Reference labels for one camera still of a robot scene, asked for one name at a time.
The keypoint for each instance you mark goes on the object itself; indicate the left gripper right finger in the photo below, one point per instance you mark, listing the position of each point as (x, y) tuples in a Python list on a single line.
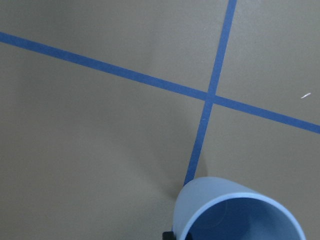
[(189, 236)]

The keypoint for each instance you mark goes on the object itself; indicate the light blue cup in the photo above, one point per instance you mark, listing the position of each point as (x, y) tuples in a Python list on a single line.
[(213, 208)]

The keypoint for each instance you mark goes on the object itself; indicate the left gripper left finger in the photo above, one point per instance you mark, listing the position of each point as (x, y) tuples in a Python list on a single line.
[(168, 235)]

